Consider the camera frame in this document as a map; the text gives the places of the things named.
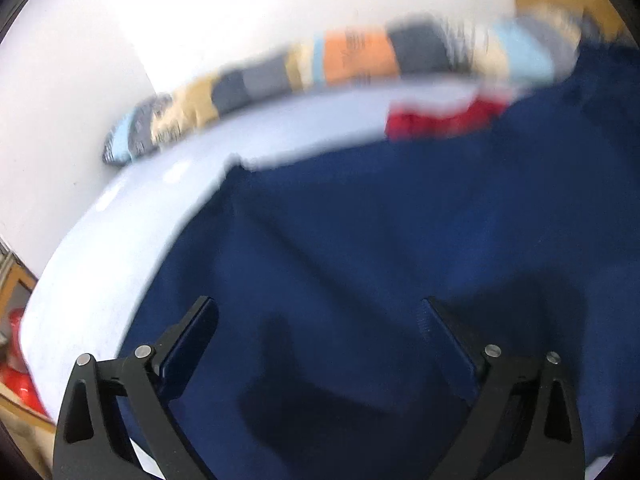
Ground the navy blue garment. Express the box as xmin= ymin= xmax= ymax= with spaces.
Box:
xmin=117 ymin=40 xmax=640 ymax=480

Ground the red shiny object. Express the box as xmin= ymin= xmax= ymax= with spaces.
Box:
xmin=0 ymin=307 xmax=51 ymax=417

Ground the red cloth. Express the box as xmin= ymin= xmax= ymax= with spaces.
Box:
xmin=385 ymin=94 xmax=512 ymax=142

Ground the wooden furniture frame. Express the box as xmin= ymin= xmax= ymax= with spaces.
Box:
xmin=0 ymin=252 xmax=57 ymax=433

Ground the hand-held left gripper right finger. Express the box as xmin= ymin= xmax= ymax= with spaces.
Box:
xmin=419 ymin=296 xmax=587 ymax=480

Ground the long patterned bolster pillow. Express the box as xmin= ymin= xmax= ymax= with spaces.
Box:
xmin=102 ymin=12 xmax=601 ymax=166

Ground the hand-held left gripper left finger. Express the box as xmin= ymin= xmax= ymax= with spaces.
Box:
xmin=52 ymin=296 xmax=219 ymax=480

